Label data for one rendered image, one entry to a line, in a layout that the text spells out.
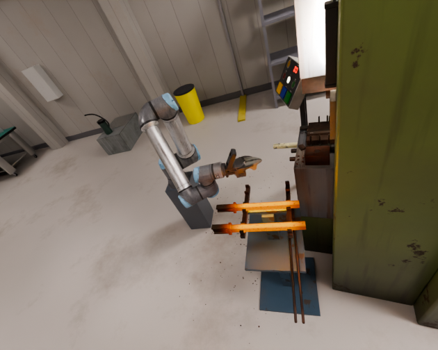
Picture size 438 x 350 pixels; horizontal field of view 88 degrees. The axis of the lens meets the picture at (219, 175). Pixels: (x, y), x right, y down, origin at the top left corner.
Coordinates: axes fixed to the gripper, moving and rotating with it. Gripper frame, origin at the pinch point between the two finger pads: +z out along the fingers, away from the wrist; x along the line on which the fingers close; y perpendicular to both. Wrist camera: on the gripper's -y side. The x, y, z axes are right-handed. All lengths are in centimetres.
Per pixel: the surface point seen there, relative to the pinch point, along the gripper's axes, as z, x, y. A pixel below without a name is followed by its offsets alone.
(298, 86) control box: 35, -62, 2
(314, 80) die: 31.2, -15.4, -27.5
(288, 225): 7.0, 36.6, 5.8
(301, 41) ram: 25, -14, -46
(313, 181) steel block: 27.0, 3.8, 22.4
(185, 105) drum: -107, -259, 102
